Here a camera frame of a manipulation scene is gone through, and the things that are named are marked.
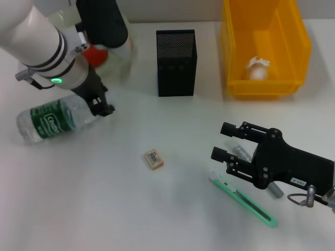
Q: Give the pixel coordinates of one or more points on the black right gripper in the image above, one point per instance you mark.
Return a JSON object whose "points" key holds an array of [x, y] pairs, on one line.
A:
{"points": [[288, 164]]}

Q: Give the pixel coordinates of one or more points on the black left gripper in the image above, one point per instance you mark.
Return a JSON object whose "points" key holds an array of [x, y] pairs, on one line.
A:
{"points": [[91, 89]]}

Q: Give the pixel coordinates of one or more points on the red-orange toy orange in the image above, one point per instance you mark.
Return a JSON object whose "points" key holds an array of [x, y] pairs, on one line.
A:
{"points": [[96, 56]]}

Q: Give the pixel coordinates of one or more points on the clear green-label water bottle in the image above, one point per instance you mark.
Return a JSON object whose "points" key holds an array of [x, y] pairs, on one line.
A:
{"points": [[47, 123]]}

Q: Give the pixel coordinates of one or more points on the mint green utility knife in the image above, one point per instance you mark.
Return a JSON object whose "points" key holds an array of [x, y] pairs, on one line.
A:
{"points": [[248, 206]]}

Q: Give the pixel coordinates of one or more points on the white paper ball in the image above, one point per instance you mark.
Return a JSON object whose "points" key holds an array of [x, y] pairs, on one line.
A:
{"points": [[257, 72]]}

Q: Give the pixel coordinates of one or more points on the grey marker pen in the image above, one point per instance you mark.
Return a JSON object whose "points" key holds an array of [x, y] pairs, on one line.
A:
{"points": [[242, 151]]}

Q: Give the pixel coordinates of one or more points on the pale green translucent fruit bowl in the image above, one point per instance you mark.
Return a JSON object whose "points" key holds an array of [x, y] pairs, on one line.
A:
{"points": [[123, 60]]}

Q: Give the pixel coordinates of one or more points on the beige eraser with barcode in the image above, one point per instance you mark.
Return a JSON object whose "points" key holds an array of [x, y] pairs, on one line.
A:
{"points": [[154, 159]]}

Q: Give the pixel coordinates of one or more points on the black mesh pen holder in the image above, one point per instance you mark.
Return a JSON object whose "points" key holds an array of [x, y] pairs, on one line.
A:
{"points": [[175, 78]]}

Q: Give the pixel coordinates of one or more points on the yellow plastic bin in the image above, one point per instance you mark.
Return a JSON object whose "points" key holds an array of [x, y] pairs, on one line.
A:
{"points": [[261, 89]]}

